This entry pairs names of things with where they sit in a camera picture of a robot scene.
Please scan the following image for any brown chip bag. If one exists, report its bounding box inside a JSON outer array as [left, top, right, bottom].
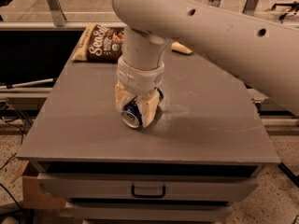
[[72, 23, 124, 63]]

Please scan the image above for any black floor cable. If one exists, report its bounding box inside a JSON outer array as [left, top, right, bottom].
[[0, 100, 36, 224]]

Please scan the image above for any grey pole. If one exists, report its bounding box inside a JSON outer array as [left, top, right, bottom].
[[0, 78, 57, 90]]

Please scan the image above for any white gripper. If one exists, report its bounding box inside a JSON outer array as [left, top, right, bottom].
[[115, 57, 164, 128]]

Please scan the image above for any yellow sponge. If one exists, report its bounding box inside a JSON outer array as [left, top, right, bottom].
[[171, 42, 192, 55]]

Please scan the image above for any blue pepsi can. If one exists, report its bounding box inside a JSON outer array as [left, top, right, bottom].
[[121, 87, 164, 129]]

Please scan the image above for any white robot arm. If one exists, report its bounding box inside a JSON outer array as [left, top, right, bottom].
[[111, 0, 299, 126]]

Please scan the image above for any cardboard box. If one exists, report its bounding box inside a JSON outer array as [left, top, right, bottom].
[[13, 161, 66, 210]]

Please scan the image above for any grey drawer cabinet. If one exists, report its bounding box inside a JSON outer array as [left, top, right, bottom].
[[18, 53, 279, 223]]

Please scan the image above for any black drawer handle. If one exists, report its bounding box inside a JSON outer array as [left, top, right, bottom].
[[131, 185, 166, 199]]

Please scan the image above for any metal railing frame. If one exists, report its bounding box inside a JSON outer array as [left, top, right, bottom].
[[0, 0, 299, 32]]

